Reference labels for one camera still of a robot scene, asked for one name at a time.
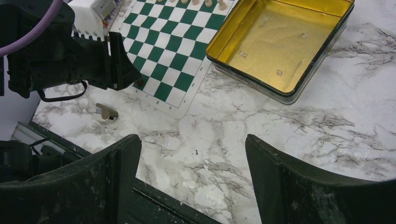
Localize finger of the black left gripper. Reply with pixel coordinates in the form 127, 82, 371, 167
108, 32, 142, 91

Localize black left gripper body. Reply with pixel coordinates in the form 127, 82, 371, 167
0, 0, 111, 98

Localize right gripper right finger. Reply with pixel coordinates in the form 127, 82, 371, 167
245, 134, 396, 224

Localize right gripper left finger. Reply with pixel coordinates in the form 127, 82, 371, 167
0, 134, 142, 224

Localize dark chess piece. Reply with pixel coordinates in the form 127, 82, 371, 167
135, 79, 144, 87

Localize green white chess board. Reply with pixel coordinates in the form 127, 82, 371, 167
120, 0, 236, 119

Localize light chess pieces row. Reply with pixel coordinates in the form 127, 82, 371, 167
155, 0, 227, 11

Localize beige plastic clip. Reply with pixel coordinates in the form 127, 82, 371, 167
92, 103, 119, 124

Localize right gold tin box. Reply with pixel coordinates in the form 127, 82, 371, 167
206, 0, 354, 105

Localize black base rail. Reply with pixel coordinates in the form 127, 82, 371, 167
0, 123, 215, 224

